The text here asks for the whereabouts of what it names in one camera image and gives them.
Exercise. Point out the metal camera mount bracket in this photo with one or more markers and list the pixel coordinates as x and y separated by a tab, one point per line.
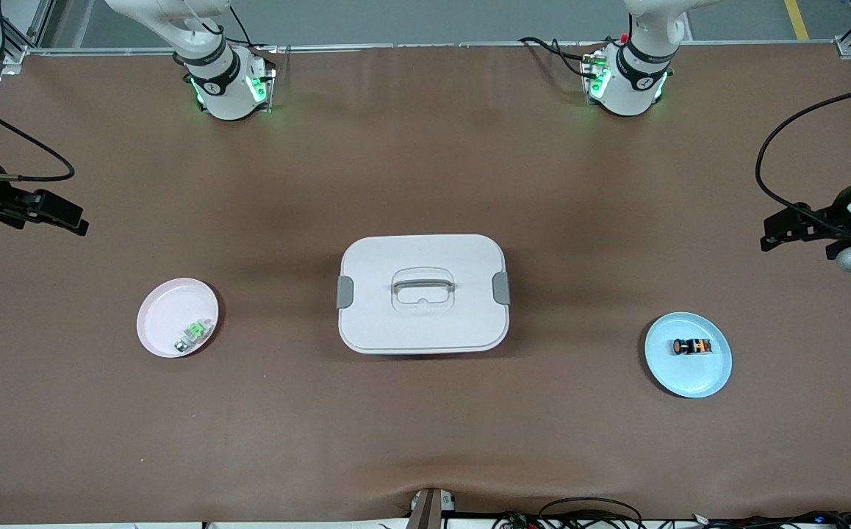
429	510

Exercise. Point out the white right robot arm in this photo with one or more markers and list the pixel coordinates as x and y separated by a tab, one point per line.
223	95

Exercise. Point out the light blue round plate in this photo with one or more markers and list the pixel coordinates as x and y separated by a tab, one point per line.
688	375

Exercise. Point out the green push-button switch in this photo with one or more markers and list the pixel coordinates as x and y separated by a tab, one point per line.
192	336

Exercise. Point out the silver table edge rail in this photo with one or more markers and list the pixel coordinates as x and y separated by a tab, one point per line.
484	44

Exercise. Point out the orange push-button switch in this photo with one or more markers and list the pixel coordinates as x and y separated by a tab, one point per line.
691	346

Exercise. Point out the white lidded box grey latches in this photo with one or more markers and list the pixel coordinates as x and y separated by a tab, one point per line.
425	323

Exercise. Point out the pink round plate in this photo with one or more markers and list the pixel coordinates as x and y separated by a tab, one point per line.
164	323

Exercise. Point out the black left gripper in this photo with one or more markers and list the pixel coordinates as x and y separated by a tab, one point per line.
834	218

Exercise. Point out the brown table cover mat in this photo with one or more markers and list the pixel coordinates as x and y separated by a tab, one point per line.
425	426

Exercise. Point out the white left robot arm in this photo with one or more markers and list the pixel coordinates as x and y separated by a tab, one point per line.
627	92

